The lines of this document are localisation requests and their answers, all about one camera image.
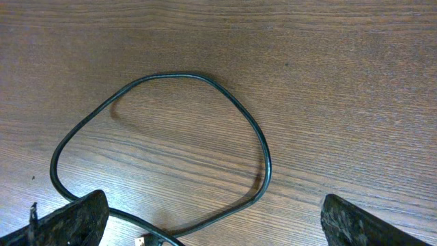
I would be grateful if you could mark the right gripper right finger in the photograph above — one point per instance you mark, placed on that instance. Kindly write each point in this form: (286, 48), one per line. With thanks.
(345, 224)

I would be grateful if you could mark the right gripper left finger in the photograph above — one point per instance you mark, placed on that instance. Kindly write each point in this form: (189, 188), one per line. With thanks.
(81, 222)

